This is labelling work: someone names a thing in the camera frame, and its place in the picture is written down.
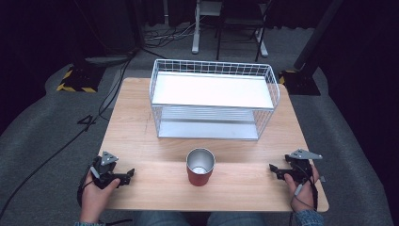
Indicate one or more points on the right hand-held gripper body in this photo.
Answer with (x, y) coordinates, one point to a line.
(300, 166)

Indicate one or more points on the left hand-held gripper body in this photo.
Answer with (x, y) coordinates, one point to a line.
(105, 168)

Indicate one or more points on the person's right hand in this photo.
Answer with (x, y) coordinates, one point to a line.
(304, 196)

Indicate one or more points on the person's left hand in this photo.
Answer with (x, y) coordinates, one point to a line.
(95, 197)

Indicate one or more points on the person's right denim sleeve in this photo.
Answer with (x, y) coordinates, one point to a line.
(309, 218)

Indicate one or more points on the person's denim sleeve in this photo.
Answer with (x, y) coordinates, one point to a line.
(309, 218)
(89, 223)

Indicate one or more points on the person's left leg in jeans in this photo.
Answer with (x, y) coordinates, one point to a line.
(163, 219)

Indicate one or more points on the person's leg in jeans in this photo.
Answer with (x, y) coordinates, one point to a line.
(236, 219)
(163, 219)

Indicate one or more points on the person's left denim sleeve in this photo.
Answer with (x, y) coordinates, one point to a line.
(89, 223)

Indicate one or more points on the person's right leg in jeans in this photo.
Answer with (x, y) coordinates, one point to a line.
(236, 219)

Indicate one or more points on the red cup with metal inside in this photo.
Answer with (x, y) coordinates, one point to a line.
(200, 166)

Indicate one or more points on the black yellow striped stand base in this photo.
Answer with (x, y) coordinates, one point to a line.
(80, 80)
(301, 83)

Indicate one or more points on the black upright stand pole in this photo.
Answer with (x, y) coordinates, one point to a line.
(80, 37)

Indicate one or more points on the black slanted stand pole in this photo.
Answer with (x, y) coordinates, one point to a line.
(316, 34)

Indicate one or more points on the black metal frame stand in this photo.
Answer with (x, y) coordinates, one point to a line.
(240, 22)

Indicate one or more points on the white metal stand frame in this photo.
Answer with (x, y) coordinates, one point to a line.
(197, 28)

